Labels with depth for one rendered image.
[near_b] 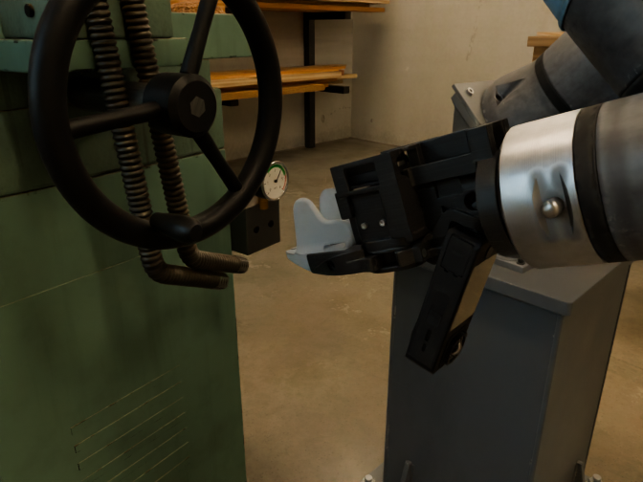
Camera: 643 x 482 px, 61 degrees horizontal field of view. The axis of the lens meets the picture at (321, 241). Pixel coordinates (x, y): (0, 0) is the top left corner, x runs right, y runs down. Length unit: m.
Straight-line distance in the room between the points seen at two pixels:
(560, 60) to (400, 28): 3.65
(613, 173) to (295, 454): 1.08
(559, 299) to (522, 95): 0.28
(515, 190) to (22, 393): 0.62
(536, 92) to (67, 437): 0.78
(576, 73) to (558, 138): 0.47
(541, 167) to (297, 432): 1.11
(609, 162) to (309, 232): 0.23
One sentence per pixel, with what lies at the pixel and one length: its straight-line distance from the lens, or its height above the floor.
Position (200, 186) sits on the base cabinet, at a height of 0.66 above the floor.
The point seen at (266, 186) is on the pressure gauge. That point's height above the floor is 0.65.
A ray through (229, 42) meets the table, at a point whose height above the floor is 0.86.
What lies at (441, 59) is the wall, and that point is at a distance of 4.21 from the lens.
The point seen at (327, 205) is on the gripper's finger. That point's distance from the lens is 0.46.
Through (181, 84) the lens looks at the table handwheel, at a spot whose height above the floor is 0.83.
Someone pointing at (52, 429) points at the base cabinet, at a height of 0.40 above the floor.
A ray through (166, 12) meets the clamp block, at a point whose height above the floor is 0.90.
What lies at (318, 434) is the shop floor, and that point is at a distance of 1.34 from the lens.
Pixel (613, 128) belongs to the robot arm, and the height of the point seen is 0.83.
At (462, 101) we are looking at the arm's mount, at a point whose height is 0.78.
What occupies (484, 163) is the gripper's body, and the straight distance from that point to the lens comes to 0.35.
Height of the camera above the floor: 0.88
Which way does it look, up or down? 21 degrees down
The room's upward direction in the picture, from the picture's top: straight up
